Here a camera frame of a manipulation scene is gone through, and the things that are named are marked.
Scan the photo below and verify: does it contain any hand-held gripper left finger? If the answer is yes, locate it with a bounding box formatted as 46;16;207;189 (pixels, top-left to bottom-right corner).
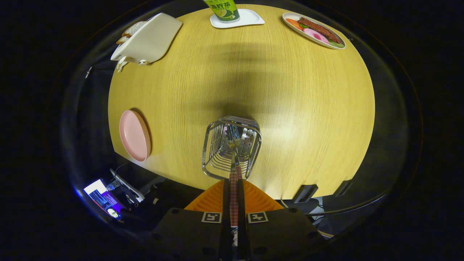
152;178;232;261

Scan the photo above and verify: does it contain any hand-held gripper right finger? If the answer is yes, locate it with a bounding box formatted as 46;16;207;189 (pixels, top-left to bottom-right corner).
237;178;324;261

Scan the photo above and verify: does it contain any pink checked handle fork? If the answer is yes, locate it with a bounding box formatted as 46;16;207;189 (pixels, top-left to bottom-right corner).
227;138;240;227

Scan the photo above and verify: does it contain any black table clamp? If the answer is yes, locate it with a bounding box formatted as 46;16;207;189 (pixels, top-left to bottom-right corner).
293;184;319;203
333;179;353;197

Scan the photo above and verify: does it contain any white grey device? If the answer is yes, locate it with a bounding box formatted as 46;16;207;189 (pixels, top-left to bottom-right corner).
110;169;145;203

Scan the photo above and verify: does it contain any purple lit device box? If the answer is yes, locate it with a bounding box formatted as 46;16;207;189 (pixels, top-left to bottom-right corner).
83;179;125;220

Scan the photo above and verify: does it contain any pink round plate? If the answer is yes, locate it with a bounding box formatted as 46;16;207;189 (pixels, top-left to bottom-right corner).
119;109;151;162

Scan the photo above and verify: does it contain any white oval food plate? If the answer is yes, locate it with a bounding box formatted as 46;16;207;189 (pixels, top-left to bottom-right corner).
282;13;347;50

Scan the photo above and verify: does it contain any pink ham slice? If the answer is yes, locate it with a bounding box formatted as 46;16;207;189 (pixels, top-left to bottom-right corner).
303;28;330;45

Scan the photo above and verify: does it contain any white toaster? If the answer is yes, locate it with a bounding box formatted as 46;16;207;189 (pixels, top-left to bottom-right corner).
111;13;183;72

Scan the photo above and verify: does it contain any brown meat strip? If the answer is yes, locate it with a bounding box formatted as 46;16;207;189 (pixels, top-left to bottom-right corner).
297;17;342;45

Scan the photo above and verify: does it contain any white coaster tray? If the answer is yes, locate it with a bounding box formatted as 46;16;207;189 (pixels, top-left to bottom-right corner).
210;9;265;29

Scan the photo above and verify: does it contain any green label drink bottle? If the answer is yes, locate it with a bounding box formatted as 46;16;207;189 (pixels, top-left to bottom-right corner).
203;0;240;22

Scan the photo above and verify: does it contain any metal wire cutlery basket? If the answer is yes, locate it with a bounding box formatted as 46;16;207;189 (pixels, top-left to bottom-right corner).
202;116;262;181

